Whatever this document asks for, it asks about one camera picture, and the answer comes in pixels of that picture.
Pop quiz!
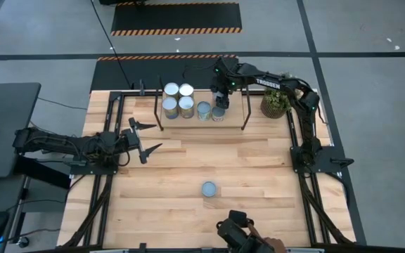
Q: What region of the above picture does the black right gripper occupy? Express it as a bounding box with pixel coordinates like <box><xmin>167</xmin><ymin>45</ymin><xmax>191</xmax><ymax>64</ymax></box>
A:
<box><xmin>217</xmin><ymin>81</ymin><xmax>233</xmax><ymax>110</ymax></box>

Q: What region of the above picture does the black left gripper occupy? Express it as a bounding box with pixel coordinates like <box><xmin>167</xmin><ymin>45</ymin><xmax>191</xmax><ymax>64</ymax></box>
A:
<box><xmin>120</xmin><ymin>117</ymin><xmax>164</xmax><ymax>165</ymax></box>

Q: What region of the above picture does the short green peas can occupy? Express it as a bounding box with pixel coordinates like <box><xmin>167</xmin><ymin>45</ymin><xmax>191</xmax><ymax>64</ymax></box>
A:
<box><xmin>211</xmin><ymin>106</ymin><xmax>226</xmax><ymax>122</ymax></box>

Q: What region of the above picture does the white mixed vegetables can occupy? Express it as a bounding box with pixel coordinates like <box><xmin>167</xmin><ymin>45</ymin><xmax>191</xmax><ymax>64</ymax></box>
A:
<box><xmin>196</xmin><ymin>101</ymin><xmax>212</xmax><ymax>122</ymax></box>

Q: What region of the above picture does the tall peaches can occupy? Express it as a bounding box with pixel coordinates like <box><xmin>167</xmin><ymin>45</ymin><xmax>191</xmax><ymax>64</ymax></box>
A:
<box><xmin>178</xmin><ymin>96</ymin><xmax>195</xmax><ymax>119</ymax></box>

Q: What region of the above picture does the tall blue carrots can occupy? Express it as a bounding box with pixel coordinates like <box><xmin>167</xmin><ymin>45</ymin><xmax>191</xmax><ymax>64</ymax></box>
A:
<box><xmin>179</xmin><ymin>83</ymin><xmax>195</xmax><ymax>99</ymax></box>

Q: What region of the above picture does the tall blue peas can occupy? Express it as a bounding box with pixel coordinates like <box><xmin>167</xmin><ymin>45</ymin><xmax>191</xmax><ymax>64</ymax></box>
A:
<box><xmin>162</xmin><ymin>96</ymin><xmax>179</xmax><ymax>120</ymax></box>

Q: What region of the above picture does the tall can silver lid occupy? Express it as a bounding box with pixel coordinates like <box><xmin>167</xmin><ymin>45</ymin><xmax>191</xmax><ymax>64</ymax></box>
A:
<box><xmin>163</xmin><ymin>82</ymin><xmax>180</xmax><ymax>100</ymax></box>

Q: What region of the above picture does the green plant slatted pot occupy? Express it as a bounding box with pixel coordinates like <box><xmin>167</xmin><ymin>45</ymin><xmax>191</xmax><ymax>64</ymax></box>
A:
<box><xmin>259</xmin><ymin>87</ymin><xmax>292</xmax><ymax>119</ymax></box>

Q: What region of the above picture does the black hazard-striped floor mat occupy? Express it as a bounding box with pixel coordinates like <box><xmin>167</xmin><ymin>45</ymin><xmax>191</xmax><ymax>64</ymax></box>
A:
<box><xmin>110</xmin><ymin>1</ymin><xmax>243</xmax><ymax>37</ymax></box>
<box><xmin>89</xmin><ymin>54</ymin><xmax>240</xmax><ymax>93</ymax></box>

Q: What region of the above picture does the short teal can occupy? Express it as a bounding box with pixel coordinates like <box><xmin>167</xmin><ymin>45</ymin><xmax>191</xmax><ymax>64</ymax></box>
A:
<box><xmin>201</xmin><ymin>181</ymin><xmax>218</xmax><ymax>198</ymax></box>

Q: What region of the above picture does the dark grey desk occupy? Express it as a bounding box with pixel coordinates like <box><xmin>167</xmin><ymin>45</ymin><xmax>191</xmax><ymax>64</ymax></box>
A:
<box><xmin>0</xmin><ymin>82</ymin><xmax>72</xmax><ymax>190</ymax></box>

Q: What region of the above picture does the person's hand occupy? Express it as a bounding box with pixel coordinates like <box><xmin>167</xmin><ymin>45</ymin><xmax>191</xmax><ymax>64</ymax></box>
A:
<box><xmin>262</xmin><ymin>237</ymin><xmax>288</xmax><ymax>253</ymax></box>

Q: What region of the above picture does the wooden shelf black frame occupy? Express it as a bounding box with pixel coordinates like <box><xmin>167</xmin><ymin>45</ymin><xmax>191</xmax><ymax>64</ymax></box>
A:
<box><xmin>153</xmin><ymin>75</ymin><xmax>252</xmax><ymax>131</ymax></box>

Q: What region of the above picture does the black hanging cable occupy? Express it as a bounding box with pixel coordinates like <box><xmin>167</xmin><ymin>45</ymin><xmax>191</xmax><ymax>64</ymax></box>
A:
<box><xmin>89</xmin><ymin>0</ymin><xmax>134</xmax><ymax>89</ymax></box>

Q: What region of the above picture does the black table frame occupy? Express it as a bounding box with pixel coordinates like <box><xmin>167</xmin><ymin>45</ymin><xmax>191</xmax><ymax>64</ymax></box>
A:
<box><xmin>60</xmin><ymin>90</ymin><xmax>356</xmax><ymax>249</ymax></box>

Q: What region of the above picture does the black table-level camera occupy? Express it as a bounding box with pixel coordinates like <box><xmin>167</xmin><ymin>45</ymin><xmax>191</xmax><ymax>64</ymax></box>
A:
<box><xmin>216</xmin><ymin>209</ymin><xmax>276</xmax><ymax>253</ymax></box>

